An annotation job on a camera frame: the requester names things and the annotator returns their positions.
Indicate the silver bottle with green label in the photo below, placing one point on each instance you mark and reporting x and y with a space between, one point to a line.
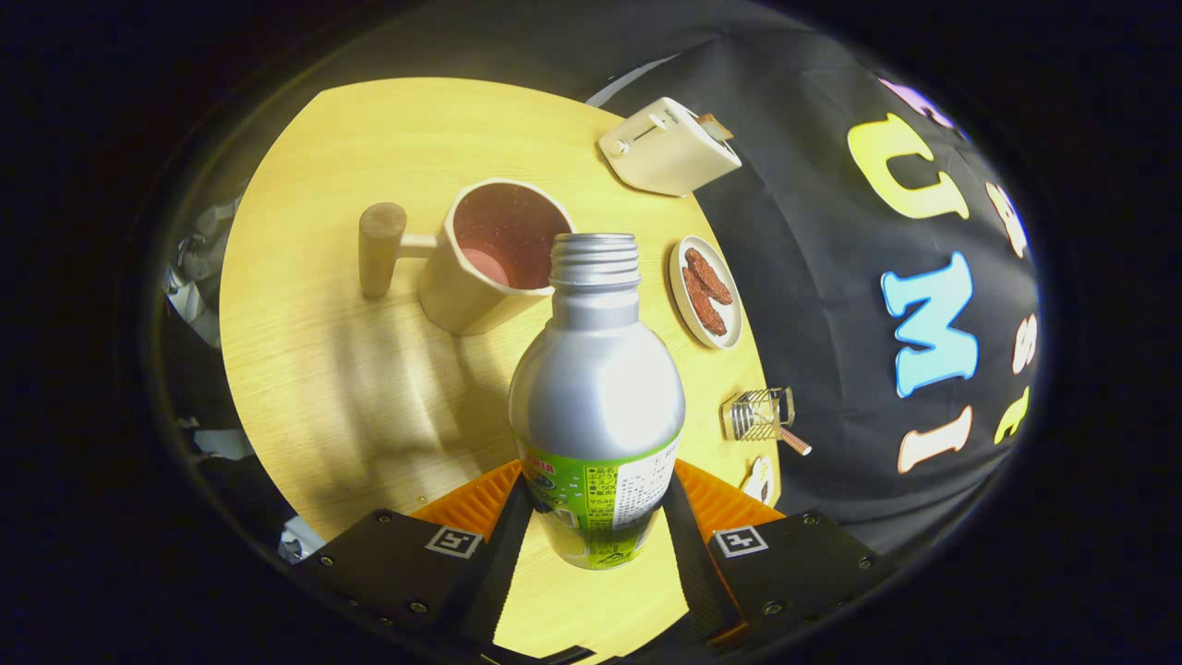
596 397

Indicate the wooden table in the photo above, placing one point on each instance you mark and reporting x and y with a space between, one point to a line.
323 369

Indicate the toast slice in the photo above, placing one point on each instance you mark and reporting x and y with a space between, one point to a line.
716 126

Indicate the cream toaster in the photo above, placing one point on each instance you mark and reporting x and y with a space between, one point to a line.
660 157

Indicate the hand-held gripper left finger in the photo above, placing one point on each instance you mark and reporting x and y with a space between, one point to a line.
494 573

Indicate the pink striped straw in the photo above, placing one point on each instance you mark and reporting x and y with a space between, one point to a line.
796 443

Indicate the white round plate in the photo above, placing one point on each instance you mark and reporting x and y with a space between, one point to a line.
679 286

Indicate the white divided bean dish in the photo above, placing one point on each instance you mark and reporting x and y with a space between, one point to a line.
759 480

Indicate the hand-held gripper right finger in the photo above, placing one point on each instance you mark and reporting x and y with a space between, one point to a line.
697 573

